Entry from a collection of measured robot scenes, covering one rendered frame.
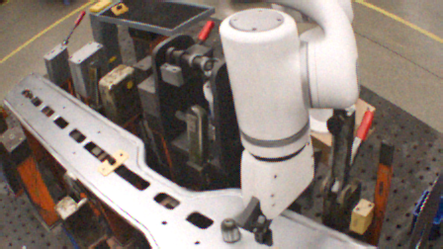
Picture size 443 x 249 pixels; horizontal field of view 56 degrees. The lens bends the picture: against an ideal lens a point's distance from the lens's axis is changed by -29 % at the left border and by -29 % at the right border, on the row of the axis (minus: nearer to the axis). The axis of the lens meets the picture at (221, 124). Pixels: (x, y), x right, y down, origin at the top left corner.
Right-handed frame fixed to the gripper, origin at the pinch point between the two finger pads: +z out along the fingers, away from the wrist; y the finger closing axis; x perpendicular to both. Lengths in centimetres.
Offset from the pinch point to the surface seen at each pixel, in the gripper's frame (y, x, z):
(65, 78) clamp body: -17, -102, 17
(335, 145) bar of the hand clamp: -14.7, -1.0, -2.7
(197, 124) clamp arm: -13.0, -31.5, 4.6
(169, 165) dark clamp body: -16, -50, 26
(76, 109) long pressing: -6, -74, 12
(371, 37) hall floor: -240, -113, 114
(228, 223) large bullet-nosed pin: 0.5, -12.0, 7.5
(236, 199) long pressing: -7.7, -18.6, 12.2
